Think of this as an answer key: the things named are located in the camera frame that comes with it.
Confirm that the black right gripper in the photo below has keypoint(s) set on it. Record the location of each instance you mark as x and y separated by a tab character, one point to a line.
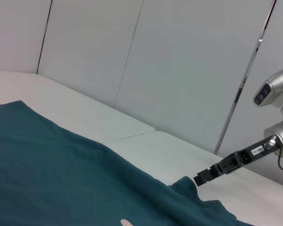
240	157

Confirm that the teal blue printed t-shirt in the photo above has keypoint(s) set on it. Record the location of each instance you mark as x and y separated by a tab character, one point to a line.
61	169

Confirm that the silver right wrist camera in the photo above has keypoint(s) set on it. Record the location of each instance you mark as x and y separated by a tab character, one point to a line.
273	87

